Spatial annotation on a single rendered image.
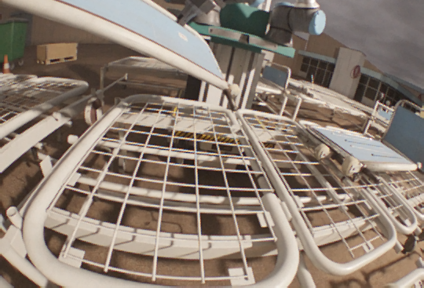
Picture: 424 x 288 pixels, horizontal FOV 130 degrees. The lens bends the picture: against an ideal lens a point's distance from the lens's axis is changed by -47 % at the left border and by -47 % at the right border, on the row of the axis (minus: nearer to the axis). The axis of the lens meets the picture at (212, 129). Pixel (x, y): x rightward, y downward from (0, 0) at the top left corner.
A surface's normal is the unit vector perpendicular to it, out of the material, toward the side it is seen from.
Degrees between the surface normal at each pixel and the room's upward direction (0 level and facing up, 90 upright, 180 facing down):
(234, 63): 90
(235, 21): 90
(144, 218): 0
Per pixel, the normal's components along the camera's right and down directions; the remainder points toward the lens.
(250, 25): 0.08, 0.43
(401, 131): -0.98, -0.13
